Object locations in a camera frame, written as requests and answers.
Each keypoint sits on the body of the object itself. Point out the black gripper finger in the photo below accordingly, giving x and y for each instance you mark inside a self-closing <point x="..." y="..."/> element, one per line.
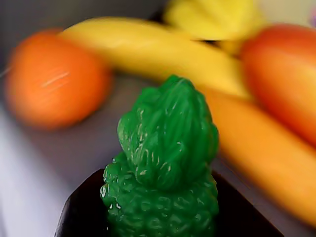
<point x="239" y="214"/>
<point x="84" y="212"/>

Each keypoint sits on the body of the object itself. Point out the green toy pineapple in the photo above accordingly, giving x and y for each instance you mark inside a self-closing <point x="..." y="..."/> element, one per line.
<point x="168" y="148"/>

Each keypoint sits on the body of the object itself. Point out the orange toy carrot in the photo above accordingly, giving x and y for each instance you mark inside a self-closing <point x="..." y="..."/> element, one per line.
<point x="261" y="148"/>

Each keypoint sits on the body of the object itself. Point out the orange toy fruit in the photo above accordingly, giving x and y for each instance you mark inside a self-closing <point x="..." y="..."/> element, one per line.
<point x="54" y="81"/>

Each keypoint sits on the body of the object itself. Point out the red yellow toy mango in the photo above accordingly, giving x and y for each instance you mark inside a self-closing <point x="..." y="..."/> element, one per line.
<point x="284" y="74"/>

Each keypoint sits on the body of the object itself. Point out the yellow toy banana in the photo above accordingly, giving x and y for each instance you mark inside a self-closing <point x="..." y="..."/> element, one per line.
<point x="153" y="51"/>

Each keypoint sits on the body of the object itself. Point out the yellow toy fruit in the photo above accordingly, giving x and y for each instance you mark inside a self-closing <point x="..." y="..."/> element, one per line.
<point x="212" y="17"/>

